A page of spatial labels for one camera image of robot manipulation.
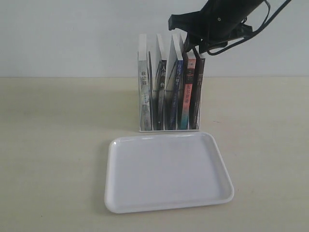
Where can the white plastic tray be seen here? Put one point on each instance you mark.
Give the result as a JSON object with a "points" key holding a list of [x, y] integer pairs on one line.
{"points": [[165, 171]]}

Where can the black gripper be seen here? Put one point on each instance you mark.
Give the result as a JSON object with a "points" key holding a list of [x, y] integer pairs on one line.
{"points": [[217, 27]]}

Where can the dark brown spine book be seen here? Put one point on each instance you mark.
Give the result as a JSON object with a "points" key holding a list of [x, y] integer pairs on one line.
{"points": [[196, 91]]}

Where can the black grey spine book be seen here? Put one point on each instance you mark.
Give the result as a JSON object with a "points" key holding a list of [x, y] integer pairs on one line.
{"points": [[159, 82]]}

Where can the white grey spine book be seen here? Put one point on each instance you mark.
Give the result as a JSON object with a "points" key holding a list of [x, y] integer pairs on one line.
{"points": [[144, 85]]}

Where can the red teal spine book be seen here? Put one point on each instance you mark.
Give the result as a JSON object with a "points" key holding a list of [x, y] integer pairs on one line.
{"points": [[189, 64]]}

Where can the blue moon cover book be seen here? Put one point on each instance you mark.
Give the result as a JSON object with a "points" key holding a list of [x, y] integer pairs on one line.
{"points": [[173, 79]]}

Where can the clear acrylic book rack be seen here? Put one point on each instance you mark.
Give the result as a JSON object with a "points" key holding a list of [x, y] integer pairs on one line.
{"points": [[151, 67]]}

